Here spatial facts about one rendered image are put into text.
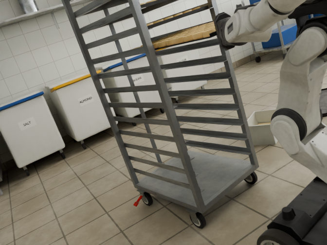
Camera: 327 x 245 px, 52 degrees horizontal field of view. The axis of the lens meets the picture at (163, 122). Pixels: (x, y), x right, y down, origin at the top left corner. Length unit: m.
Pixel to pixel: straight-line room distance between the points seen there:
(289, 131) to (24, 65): 3.47
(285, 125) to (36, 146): 2.85
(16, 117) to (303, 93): 2.91
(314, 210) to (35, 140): 2.85
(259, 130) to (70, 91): 2.05
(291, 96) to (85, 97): 2.73
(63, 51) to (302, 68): 3.49
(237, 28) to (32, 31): 3.56
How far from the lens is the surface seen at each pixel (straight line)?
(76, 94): 3.68
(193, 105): 2.08
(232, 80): 1.79
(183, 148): 1.56
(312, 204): 1.51
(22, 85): 4.27
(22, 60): 4.27
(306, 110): 1.29
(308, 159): 1.35
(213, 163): 2.10
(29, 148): 3.68
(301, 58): 1.17
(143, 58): 3.92
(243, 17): 0.93
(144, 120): 1.76
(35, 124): 3.65
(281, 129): 1.31
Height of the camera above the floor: 1.06
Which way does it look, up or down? 17 degrees down
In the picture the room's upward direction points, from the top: 19 degrees counter-clockwise
